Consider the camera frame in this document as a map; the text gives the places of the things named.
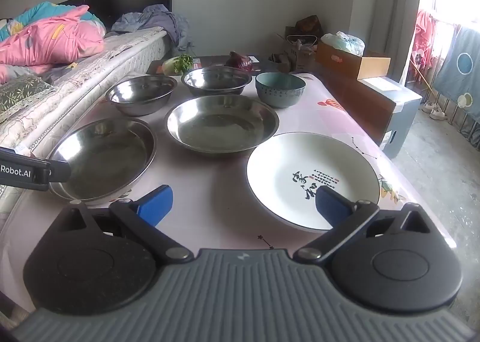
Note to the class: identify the white plastic bag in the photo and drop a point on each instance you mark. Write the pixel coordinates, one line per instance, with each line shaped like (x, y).
(347, 42)

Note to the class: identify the white ceramic plate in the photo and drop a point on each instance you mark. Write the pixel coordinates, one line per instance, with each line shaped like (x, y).
(285, 165)

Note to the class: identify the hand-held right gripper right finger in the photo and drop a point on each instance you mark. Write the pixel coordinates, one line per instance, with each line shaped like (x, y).
(330, 207)

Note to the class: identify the small cardboard box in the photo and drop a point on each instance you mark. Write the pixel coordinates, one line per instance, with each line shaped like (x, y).
(281, 60)

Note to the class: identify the white shoe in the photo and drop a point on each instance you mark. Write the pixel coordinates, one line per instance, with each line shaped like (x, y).
(438, 114)
(428, 107)

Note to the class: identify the teal ceramic bowl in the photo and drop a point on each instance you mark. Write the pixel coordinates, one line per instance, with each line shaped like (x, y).
(279, 89)

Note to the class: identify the red cabbage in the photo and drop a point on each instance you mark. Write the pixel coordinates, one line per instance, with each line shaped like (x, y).
(239, 61)

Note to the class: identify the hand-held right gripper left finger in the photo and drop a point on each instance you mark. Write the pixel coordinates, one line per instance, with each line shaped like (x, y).
(155, 204)

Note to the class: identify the white mattress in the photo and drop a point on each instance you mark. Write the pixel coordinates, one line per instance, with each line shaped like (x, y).
(123, 49)

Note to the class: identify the green leafy cabbage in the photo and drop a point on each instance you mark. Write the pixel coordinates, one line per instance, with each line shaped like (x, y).
(179, 63)

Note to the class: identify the blue hanging blanket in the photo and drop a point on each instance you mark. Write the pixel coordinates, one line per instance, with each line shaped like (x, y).
(459, 72)

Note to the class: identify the pink floral quilt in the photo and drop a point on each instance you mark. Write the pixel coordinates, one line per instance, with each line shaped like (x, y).
(48, 36)

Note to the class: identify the open orange cardboard box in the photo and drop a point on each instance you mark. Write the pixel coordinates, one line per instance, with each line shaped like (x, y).
(352, 62)

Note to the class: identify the grey crumpled clothes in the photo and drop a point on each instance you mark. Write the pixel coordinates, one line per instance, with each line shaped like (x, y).
(157, 19)

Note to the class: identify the dark brown bag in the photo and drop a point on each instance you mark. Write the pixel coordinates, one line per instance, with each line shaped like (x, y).
(309, 25)

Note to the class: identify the leaf patterned pillow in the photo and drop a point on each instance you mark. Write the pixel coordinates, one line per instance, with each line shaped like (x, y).
(20, 92)

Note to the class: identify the pink hanging garment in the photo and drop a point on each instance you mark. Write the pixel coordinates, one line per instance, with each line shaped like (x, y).
(425, 36)

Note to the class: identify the shallow steel plate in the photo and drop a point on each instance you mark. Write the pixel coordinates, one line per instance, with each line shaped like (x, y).
(221, 122)
(108, 154)

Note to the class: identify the steel bowl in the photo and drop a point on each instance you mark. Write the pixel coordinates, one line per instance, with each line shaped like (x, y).
(215, 79)
(140, 92)

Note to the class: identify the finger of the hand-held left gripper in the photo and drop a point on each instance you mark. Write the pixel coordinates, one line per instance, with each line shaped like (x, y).
(60, 171)

